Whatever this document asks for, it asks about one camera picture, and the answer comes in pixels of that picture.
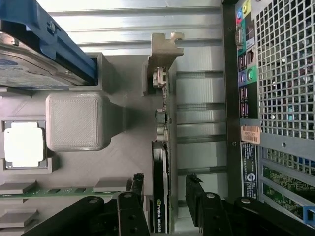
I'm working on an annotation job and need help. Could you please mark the green motherboard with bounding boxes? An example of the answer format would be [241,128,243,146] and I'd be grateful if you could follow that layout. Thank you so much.
[262,164,305,219]

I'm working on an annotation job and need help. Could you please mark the green RAM stick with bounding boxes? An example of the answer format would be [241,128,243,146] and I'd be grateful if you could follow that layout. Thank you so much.
[0,188,119,197]

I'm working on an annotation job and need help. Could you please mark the grey printed parts rack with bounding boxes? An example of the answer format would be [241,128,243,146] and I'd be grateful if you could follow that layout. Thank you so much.
[0,52,179,236]

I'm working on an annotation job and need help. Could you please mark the silver CPU chip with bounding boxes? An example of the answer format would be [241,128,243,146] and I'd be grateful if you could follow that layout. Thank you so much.
[3,121,46,169]

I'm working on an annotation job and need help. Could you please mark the open black PC case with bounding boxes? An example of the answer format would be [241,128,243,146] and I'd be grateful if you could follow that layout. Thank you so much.
[221,0,315,236]

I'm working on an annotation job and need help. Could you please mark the hard disk in blue caddy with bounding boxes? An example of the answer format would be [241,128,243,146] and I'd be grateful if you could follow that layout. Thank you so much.
[0,0,98,88]

